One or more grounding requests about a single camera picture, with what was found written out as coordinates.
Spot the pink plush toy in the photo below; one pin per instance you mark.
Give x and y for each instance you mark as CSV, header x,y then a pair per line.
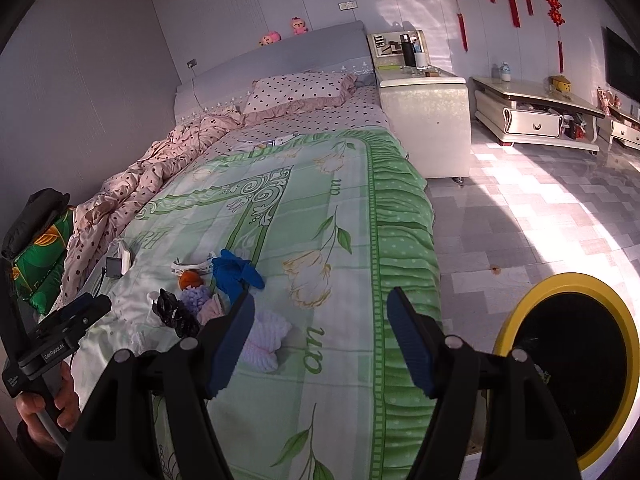
x,y
270,38
299,26

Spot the white knitted piece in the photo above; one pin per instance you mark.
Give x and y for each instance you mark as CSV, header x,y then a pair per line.
x,y
267,340

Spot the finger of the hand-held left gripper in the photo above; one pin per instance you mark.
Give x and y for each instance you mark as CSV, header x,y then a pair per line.
x,y
75,312

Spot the white nightstand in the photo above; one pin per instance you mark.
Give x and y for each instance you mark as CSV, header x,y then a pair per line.
x,y
425,120

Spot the person's left forearm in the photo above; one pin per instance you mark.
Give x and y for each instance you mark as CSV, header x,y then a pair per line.
x,y
32,452

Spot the pink flower ornament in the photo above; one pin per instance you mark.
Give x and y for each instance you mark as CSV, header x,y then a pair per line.
x,y
607,99

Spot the white paper strip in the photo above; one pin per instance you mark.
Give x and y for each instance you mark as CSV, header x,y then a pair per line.
x,y
192,266

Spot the black plastic bag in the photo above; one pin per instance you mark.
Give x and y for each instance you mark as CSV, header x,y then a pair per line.
x,y
175,310

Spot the white coffee table with drawer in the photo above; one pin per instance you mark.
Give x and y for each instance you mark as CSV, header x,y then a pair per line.
x,y
530,115

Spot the white low cabinet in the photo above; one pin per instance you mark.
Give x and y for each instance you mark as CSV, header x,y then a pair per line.
x,y
625,127

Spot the polka dot ruffled pillow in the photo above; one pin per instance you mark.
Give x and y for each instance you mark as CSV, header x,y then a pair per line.
x,y
300,87

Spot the white charger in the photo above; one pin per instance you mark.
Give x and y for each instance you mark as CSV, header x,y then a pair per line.
x,y
124,255

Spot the yellow lidded container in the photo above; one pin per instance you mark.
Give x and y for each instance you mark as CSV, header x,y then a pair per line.
x,y
561,83

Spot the white polka dot bed sheet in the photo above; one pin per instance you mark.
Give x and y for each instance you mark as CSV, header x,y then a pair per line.
x,y
360,110

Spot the person's left hand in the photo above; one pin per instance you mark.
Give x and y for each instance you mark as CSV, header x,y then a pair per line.
x,y
65,400

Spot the white wall switch plate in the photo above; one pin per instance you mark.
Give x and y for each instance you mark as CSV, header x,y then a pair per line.
x,y
348,5

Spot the black flat television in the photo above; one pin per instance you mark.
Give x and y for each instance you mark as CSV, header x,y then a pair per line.
x,y
625,60

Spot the black bin with yellow rim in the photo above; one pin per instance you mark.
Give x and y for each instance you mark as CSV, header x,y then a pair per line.
x,y
575,360

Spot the black puffy jacket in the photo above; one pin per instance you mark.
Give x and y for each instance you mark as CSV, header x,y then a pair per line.
x,y
32,220

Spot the green patterned cushion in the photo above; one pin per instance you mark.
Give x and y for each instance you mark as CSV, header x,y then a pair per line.
x,y
42,265

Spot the blue glove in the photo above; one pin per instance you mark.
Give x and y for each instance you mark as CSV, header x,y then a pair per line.
x,y
232,272

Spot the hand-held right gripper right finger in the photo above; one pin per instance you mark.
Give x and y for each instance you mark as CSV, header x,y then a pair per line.
x,y
407,340

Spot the grey upholstered bed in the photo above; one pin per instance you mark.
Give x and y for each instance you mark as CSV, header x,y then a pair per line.
x,y
310,50

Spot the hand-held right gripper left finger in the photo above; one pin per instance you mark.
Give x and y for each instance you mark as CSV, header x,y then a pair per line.
x,y
232,345

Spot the green flat box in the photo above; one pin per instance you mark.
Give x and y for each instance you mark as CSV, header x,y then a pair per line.
x,y
390,65

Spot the clear water bottle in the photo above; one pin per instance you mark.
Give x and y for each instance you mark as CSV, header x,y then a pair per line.
x,y
505,72

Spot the pink polka dot quilt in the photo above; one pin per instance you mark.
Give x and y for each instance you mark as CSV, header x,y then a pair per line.
x,y
150,170

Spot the green floral printed blanket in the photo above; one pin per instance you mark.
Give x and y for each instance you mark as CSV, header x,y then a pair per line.
x,y
310,210

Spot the black thermos bottle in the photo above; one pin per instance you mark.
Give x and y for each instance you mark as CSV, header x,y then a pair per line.
x,y
409,50

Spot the purple knitted piece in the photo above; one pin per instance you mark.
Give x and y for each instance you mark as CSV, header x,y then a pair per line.
x,y
196,300

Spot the pink cloth piece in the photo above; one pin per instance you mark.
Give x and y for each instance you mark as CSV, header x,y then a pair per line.
x,y
212,311

